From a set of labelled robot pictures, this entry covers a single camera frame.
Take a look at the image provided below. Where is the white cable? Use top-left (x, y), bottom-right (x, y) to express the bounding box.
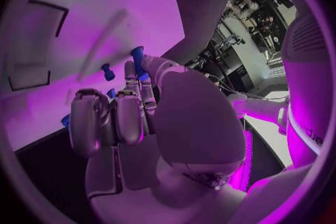
top-left (204, 73), bottom-right (290, 101)

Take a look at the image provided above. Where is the long blue peg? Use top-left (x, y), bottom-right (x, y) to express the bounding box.
top-left (130, 45), bottom-right (150, 82)

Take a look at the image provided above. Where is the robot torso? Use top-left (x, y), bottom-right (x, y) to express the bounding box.
top-left (279, 11), bottom-right (328, 169)

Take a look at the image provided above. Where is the white task board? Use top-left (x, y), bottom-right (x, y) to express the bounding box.
top-left (4, 0), bottom-right (186, 152)

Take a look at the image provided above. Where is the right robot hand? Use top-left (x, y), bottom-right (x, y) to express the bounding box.
top-left (68, 55), bottom-right (248, 224)

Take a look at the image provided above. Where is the blue block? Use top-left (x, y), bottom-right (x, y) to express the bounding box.
top-left (60, 114), bottom-right (72, 128)

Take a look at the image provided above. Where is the blue plug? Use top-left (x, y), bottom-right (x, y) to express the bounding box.
top-left (101, 63), bottom-right (116, 82)

